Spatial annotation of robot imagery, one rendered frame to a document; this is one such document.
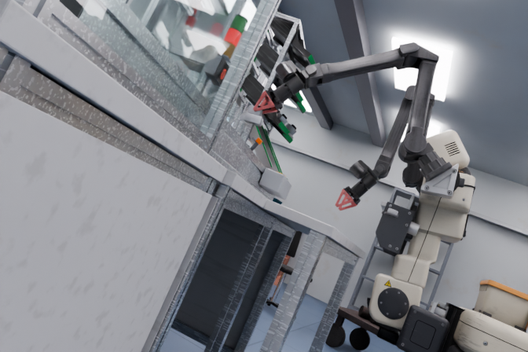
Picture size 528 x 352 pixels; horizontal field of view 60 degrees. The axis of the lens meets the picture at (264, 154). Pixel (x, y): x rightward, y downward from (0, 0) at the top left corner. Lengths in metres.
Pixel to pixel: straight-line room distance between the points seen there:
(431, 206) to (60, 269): 1.42
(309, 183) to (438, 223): 7.05
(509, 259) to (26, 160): 8.26
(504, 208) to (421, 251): 6.86
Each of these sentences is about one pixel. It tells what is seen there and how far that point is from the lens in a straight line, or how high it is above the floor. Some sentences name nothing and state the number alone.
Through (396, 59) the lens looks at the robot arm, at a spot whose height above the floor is 1.54.
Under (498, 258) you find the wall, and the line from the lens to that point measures 8.47.
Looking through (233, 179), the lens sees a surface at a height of 0.85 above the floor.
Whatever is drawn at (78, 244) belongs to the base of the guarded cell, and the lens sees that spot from 0.57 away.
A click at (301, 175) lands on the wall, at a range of 8.80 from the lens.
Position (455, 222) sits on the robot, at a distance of 1.77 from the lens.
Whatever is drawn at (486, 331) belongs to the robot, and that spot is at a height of 0.77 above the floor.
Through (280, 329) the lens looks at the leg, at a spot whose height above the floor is 0.56.
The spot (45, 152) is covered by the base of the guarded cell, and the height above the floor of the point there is 0.77.
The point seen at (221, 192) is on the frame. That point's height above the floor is 0.81.
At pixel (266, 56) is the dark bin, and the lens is 2.08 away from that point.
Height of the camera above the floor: 0.79
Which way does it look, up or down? 8 degrees up
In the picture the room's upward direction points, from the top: 24 degrees clockwise
